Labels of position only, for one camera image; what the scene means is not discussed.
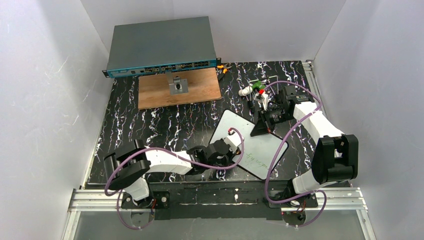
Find black marble pattern mat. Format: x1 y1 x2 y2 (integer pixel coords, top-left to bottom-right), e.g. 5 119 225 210
85 61 318 189

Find white dry-erase board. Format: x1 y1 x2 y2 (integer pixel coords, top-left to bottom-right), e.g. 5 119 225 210
209 109 283 180

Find green white marker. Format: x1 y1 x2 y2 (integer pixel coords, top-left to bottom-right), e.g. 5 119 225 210
238 81 265 97

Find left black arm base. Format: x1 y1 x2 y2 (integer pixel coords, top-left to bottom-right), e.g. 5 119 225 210
120 191 171 210

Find grey metal bracket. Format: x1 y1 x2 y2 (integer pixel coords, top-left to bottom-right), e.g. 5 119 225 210
165 72 189 95

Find grey network switch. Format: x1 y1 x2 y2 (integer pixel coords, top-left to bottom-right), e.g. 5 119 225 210
103 16 220 78

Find orange handled pliers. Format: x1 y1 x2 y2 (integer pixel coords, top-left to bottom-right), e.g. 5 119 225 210
217 63 232 81

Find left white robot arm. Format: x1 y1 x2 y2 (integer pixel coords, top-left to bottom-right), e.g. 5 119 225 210
103 135 244 201

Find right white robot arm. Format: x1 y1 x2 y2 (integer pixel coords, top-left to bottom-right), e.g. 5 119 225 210
250 85 359 197

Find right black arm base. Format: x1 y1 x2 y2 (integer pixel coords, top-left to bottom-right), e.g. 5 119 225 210
264 179 327 229

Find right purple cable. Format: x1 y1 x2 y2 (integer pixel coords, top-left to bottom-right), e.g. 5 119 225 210
261 80 328 228

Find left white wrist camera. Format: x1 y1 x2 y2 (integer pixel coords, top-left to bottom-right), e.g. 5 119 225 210
223 128 244 152

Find brown wooden board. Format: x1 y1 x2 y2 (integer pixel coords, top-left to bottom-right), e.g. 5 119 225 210
137 68 222 110

